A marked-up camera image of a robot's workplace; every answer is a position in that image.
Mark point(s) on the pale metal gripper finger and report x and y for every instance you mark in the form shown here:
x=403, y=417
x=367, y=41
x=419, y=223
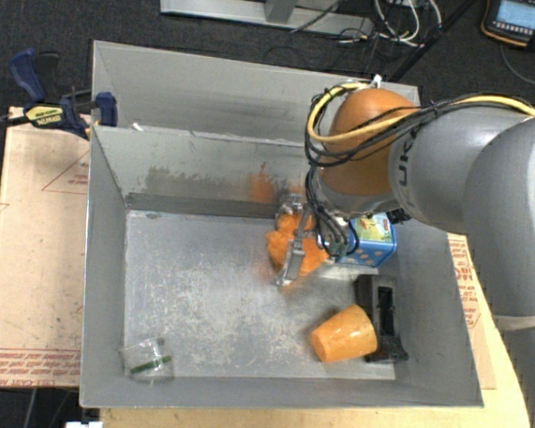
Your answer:
x=290, y=211
x=292, y=267

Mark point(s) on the orange crumpled cloth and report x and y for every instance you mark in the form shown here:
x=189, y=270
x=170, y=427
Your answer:
x=274, y=249

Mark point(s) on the blue printed box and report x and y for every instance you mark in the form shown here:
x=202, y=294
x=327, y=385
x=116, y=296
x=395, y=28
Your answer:
x=373, y=242

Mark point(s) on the grey metal bin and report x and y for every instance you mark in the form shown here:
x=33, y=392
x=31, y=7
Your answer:
x=223, y=279

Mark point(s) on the orange plastic cup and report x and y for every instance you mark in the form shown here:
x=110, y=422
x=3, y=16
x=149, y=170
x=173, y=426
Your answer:
x=343, y=335

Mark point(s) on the black plastic stapler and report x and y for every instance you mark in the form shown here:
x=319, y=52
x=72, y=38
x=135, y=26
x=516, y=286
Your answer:
x=387, y=314

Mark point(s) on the clear plastic cup, green stripe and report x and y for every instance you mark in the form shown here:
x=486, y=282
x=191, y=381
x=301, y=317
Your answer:
x=147, y=359

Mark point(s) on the brown cardboard board, red print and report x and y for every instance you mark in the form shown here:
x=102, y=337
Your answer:
x=38, y=252

